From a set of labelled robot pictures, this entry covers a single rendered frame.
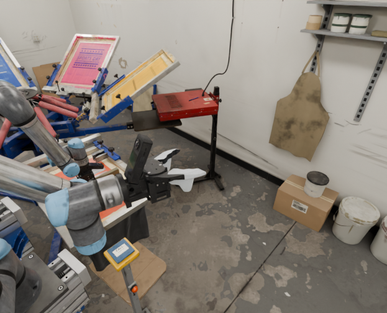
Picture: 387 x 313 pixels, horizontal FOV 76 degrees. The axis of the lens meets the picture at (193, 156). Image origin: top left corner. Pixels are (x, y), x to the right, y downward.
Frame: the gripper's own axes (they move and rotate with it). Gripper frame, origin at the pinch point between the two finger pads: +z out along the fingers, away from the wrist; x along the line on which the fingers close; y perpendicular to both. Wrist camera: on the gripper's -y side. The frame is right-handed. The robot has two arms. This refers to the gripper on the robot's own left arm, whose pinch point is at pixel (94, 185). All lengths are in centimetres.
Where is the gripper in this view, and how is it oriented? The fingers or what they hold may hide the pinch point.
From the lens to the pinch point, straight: 170.6
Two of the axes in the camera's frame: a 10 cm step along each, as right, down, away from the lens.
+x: 7.2, 4.0, -5.7
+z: 0.2, 8.1, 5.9
